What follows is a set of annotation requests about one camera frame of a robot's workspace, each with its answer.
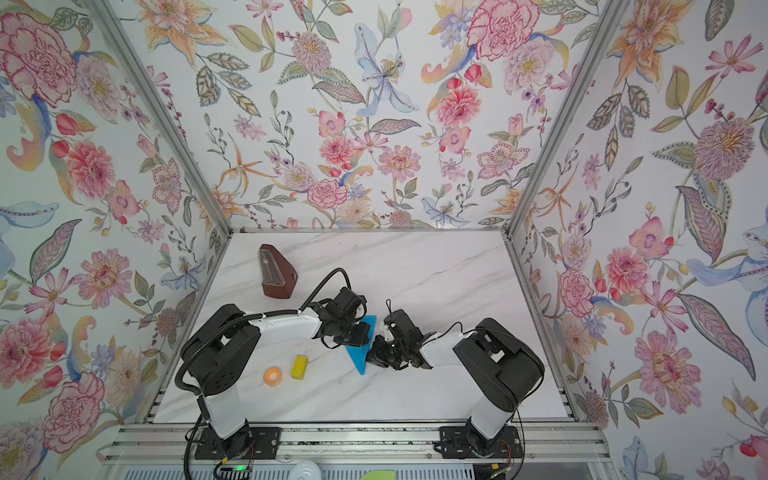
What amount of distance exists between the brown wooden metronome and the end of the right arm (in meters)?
0.39

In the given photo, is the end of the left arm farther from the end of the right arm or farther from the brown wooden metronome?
the brown wooden metronome

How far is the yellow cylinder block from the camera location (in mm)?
856

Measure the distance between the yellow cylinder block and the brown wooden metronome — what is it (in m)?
0.23

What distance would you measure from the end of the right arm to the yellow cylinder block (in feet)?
0.71

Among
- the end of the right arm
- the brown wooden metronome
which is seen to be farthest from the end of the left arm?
the brown wooden metronome

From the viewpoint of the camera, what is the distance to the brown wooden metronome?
0.92 meters

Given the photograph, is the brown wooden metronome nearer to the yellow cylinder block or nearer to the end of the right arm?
the yellow cylinder block

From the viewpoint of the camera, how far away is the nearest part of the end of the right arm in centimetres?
70

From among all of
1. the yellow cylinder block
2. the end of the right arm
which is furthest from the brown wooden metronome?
the end of the right arm
